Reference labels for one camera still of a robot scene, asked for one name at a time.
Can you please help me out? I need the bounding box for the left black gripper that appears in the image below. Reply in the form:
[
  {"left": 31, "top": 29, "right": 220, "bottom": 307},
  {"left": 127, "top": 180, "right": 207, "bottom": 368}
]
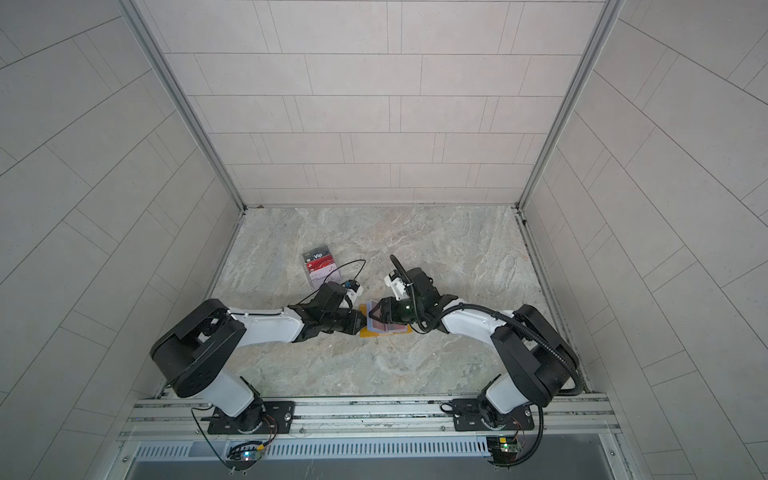
[{"left": 320, "top": 309, "right": 374, "bottom": 337}]

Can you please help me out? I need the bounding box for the yellow leather card holder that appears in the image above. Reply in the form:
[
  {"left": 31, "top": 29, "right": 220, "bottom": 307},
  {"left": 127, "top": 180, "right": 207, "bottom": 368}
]
[{"left": 359, "top": 301, "right": 413, "bottom": 338}]

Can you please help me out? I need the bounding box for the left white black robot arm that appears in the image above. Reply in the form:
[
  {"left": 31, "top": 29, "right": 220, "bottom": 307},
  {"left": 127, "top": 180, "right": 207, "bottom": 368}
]
[{"left": 150, "top": 280, "right": 366, "bottom": 431}]

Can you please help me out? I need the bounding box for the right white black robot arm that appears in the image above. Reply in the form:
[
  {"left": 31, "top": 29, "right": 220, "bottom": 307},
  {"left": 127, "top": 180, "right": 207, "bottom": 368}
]
[{"left": 371, "top": 267, "right": 584, "bottom": 428}]

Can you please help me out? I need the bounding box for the white pink card in box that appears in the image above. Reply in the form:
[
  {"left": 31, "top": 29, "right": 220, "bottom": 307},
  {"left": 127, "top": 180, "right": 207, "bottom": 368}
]
[{"left": 308, "top": 264, "right": 343, "bottom": 290}]

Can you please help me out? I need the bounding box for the clear acrylic card box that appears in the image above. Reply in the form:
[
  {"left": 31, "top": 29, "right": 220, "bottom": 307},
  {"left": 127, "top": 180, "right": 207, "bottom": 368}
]
[{"left": 301, "top": 245, "right": 343, "bottom": 290}]

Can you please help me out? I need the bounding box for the red card in box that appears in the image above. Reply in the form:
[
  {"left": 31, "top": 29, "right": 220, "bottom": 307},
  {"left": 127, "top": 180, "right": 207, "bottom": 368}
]
[{"left": 303, "top": 251, "right": 335, "bottom": 271}]

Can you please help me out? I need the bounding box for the white vent grille strip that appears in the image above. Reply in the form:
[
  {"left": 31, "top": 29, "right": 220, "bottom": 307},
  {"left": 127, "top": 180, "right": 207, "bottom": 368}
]
[{"left": 135, "top": 436, "right": 490, "bottom": 461}]

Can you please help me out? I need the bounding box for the left green circuit board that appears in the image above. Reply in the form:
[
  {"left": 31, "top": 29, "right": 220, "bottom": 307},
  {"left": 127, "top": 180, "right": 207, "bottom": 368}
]
[{"left": 226, "top": 441, "right": 267, "bottom": 471}]

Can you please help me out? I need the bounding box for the green circuit board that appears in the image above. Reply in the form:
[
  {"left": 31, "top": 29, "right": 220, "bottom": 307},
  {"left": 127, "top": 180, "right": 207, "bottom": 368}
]
[
  {"left": 486, "top": 437, "right": 522, "bottom": 467},
  {"left": 226, "top": 441, "right": 267, "bottom": 471}
]

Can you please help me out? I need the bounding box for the right green circuit board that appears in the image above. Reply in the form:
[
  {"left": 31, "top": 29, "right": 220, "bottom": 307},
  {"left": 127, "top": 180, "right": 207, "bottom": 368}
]
[{"left": 486, "top": 437, "right": 522, "bottom": 467}]

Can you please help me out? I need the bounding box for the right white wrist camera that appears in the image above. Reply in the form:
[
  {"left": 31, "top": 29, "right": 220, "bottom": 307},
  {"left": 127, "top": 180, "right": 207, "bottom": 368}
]
[{"left": 384, "top": 271, "right": 409, "bottom": 301}]

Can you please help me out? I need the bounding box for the left camera thin black cable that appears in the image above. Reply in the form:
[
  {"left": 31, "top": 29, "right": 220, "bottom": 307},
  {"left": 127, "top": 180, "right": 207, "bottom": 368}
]
[{"left": 296, "top": 259, "right": 367, "bottom": 307}]

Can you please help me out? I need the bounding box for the black corrugated cable conduit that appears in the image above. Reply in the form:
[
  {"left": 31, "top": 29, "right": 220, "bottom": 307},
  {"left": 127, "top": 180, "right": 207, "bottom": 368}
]
[{"left": 389, "top": 254, "right": 586, "bottom": 469}]

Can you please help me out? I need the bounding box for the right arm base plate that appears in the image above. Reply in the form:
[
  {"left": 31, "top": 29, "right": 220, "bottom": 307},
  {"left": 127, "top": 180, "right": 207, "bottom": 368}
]
[{"left": 440, "top": 398, "right": 534, "bottom": 432}]

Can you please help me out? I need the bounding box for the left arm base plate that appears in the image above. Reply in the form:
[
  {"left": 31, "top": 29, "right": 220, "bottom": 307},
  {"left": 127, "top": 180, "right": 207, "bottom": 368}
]
[{"left": 206, "top": 400, "right": 296, "bottom": 435}]

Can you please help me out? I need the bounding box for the aluminium mounting rail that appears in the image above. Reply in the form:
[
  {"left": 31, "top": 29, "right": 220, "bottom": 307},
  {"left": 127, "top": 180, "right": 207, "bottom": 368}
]
[{"left": 117, "top": 394, "right": 621, "bottom": 441}]

